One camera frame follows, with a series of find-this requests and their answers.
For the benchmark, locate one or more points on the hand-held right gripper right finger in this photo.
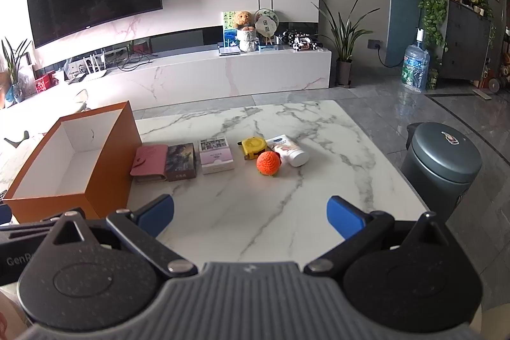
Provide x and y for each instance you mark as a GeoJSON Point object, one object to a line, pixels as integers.
{"type": "Point", "coordinates": [343, 217]}

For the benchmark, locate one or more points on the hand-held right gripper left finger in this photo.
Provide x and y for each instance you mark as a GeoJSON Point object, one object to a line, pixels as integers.
{"type": "Point", "coordinates": [159, 213]}

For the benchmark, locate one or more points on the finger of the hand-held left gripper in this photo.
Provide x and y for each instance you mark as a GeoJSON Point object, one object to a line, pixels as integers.
{"type": "Point", "coordinates": [4, 213]}

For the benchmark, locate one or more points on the pink wallet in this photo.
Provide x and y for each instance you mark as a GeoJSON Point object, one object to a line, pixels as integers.
{"type": "Point", "coordinates": [149, 163]}

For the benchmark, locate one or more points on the orange cardboard box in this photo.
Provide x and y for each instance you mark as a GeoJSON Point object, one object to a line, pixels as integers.
{"type": "Point", "coordinates": [107, 172]}

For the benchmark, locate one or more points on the purple white card box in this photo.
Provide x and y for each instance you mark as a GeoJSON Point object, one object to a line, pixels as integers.
{"type": "Point", "coordinates": [215, 157]}

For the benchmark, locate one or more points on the white lotion tube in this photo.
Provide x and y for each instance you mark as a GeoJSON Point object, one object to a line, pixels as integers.
{"type": "Point", "coordinates": [293, 154]}

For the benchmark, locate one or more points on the orange crochet ball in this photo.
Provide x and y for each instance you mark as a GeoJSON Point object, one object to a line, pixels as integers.
{"type": "Point", "coordinates": [267, 163]}

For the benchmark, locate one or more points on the yellow tape measure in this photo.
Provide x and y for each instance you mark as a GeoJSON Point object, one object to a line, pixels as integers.
{"type": "Point", "coordinates": [255, 146]}

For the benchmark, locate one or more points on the dark card box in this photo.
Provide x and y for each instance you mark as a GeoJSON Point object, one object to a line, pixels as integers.
{"type": "Point", "coordinates": [180, 161]}

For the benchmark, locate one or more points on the grey trash bin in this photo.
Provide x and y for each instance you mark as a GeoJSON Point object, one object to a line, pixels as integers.
{"type": "Point", "coordinates": [442, 164]}

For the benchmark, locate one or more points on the grassy plant in glass vase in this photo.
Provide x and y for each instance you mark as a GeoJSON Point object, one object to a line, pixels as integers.
{"type": "Point", "coordinates": [16, 85]}

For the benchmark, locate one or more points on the clear rolling stool chair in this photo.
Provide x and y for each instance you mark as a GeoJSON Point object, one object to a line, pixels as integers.
{"type": "Point", "coordinates": [81, 97]}

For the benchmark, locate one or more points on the long-leaf potted plant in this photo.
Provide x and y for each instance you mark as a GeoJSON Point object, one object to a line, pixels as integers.
{"type": "Point", "coordinates": [344, 74]}

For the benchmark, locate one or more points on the white router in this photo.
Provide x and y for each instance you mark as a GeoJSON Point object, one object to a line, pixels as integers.
{"type": "Point", "coordinates": [95, 74]}

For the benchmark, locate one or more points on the white marble tv console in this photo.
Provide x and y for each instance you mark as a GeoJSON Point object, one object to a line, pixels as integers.
{"type": "Point", "coordinates": [239, 73]}

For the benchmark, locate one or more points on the large water bottle with pump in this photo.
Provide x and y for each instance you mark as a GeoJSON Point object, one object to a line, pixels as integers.
{"type": "Point", "coordinates": [414, 65]}

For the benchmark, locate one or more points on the black white figurine set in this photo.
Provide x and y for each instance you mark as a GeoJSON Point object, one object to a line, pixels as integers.
{"type": "Point", "coordinates": [301, 41]}

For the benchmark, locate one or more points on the green blue painting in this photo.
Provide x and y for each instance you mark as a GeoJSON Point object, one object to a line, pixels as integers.
{"type": "Point", "coordinates": [229, 33]}

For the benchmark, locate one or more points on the decorative plate on stand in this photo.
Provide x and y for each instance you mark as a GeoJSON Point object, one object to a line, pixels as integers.
{"type": "Point", "coordinates": [266, 23]}

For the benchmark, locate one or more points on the brown teddy bear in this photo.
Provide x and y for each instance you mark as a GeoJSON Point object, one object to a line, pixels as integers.
{"type": "Point", "coordinates": [243, 19]}

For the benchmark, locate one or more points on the dark grey cabinet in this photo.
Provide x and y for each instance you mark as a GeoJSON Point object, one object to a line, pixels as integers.
{"type": "Point", "coordinates": [466, 41]}

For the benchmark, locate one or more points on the wall socket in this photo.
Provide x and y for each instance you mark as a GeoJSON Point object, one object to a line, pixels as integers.
{"type": "Point", "coordinates": [375, 43]}

